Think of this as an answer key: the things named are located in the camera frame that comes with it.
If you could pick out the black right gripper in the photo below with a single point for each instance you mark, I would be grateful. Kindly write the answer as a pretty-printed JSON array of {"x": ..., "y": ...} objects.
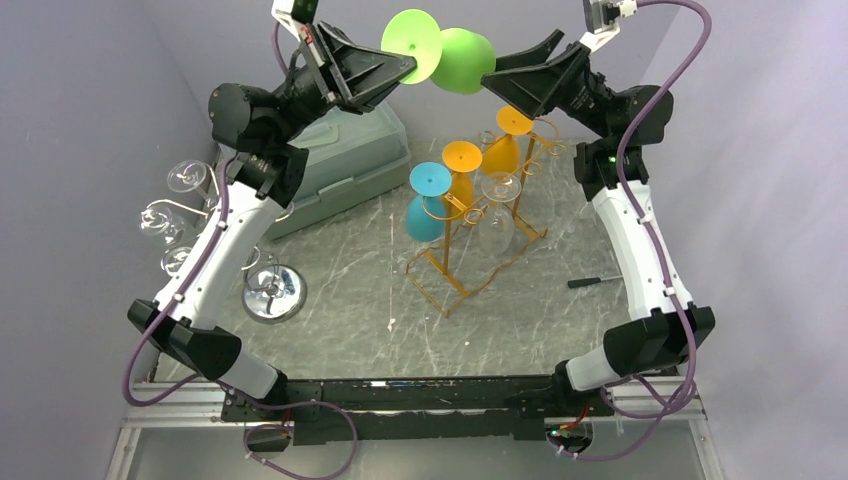
[{"x": 537, "y": 90}]

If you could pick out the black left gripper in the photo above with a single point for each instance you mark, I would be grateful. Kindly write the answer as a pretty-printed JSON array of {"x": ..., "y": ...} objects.
[{"x": 348, "y": 74}]

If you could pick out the green wine glass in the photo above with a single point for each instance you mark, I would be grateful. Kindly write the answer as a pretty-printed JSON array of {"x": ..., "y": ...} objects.
[{"x": 454, "y": 59}]

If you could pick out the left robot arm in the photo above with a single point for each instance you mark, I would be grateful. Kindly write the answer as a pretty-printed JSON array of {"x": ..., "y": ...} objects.
[{"x": 255, "y": 187}]

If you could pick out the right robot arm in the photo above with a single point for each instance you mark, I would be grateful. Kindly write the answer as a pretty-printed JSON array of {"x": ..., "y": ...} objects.
[{"x": 666, "y": 327}]

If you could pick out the orange wine glass rear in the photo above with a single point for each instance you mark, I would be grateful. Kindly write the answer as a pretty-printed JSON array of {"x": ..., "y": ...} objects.
[{"x": 504, "y": 153}]

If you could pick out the orange wine glass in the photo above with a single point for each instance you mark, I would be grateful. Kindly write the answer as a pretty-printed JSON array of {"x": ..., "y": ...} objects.
[
  {"x": 504, "y": 153},
  {"x": 462, "y": 158}
]

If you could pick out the orange wine glass front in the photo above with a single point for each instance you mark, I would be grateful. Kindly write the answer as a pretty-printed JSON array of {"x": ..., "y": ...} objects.
[{"x": 462, "y": 158}]

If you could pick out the blue wine glass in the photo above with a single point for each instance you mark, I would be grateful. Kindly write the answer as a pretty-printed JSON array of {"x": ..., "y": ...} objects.
[{"x": 424, "y": 217}]

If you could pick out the clear wine glass front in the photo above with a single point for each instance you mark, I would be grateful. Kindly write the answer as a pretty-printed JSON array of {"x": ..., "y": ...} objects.
[{"x": 497, "y": 227}]

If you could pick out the clear glass on stand upper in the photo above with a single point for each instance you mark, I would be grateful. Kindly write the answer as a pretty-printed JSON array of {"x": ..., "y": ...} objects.
[{"x": 188, "y": 176}]

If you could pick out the clear glass on stand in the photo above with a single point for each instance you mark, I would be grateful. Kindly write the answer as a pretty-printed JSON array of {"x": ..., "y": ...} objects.
[
  {"x": 188, "y": 176},
  {"x": 162, "y": 225},
  {"x": 174, "y": 258}
]

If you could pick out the clear glass on stand middle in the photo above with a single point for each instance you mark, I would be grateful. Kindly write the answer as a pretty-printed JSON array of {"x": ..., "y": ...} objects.
[{"x": 162, "y": 225}]

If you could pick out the clear glass on stand lower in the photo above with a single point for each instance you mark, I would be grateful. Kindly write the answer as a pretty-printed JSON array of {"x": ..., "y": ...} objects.
[{"x": 174, "y": 258}]

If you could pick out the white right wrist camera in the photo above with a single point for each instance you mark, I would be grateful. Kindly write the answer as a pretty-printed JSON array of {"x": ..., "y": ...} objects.
[{"x": 602, "y": 21}]

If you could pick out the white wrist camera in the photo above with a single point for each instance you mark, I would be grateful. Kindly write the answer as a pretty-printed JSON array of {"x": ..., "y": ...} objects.
[
  {"x": 292, "y": 15},
  {"x": 602, "y": 21}
]

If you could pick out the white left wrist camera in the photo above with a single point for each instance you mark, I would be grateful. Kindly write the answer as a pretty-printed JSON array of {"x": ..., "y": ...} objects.
[{"x": 292, "y": 15}]

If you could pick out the gold wire glass rack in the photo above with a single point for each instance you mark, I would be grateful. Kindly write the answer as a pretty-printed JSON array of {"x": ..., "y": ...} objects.
[{"x": 454, "y": 268}]

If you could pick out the black handled hammer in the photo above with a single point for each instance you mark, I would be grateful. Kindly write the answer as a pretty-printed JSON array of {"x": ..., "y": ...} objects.
[{"x": 589, "y": 281}]

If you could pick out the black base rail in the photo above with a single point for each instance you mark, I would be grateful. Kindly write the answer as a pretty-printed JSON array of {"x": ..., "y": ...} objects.
[{"x": 520, "y": 407}]

